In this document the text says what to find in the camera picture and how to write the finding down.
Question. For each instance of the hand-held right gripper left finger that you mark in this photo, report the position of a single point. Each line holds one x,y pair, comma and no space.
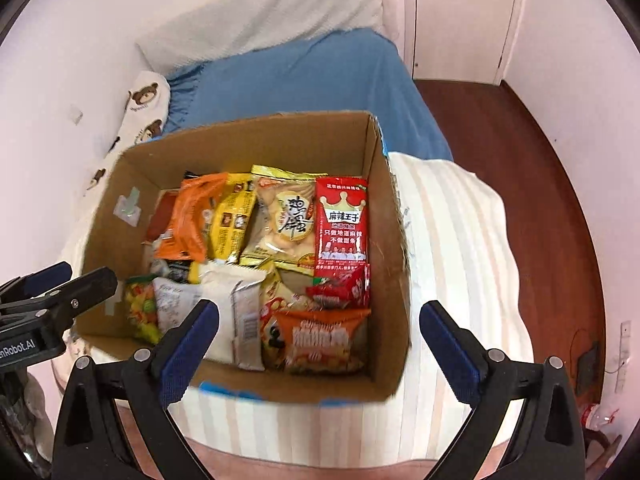
192,340

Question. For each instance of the pale yellow snack packet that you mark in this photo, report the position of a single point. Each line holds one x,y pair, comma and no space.
282,292

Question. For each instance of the printed cardboard box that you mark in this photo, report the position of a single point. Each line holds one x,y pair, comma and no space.
250,142

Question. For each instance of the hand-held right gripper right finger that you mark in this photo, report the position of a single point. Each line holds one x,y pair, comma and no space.
450,345

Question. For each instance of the pale yellow cracker packet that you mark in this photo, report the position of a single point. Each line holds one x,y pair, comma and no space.
285,220

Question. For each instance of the clear packet of coloured candies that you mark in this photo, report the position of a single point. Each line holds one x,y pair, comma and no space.
142,310

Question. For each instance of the white door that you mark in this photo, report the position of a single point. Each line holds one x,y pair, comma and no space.
465,20

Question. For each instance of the long red snack packet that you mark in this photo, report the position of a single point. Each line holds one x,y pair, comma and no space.
342,220

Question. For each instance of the large white snack packet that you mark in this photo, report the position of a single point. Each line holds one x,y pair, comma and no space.
217,305

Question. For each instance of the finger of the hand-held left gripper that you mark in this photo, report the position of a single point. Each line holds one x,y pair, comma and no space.
50,275
92,285

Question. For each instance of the white wall outlet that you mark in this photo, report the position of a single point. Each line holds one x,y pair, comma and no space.
622,360

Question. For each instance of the plastic bottle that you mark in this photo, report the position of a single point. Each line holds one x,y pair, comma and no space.
597,416

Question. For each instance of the blue bed sheet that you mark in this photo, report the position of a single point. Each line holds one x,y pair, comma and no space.
300,75

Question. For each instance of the bear print pillow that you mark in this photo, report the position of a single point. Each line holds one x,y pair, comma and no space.
145,95

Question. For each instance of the white pillow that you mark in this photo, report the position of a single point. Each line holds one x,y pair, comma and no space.
260,15

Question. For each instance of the small red snack packet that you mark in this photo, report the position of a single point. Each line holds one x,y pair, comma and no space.
345,287

